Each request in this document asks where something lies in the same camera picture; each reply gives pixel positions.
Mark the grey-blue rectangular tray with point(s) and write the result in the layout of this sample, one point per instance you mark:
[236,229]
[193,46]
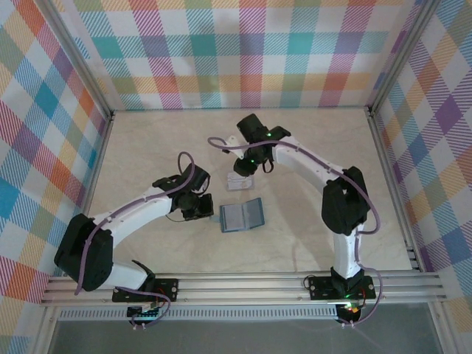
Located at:
[250,215]

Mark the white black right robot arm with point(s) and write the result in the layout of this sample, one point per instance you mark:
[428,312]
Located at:
[306,162]

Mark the white card red print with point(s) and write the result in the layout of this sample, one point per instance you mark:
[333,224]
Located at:
[239,183]

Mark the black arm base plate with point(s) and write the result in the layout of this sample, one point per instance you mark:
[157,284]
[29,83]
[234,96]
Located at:
[321,287]
[166,289]

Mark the aluminium lower frame bar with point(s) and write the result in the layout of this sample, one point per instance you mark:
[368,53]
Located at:
[440,332]
[44,332]

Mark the aluminium frame post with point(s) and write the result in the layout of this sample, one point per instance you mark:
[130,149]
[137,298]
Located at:
[79,59]
[402,55]

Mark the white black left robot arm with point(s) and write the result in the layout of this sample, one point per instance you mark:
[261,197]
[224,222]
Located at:
[140,214]

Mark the wide aluminium mounting rail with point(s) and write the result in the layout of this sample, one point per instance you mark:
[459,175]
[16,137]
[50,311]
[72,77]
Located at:
[239,289]

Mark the aluminium side rail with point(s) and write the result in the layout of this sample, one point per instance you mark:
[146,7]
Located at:
[96,166]
[387,166]

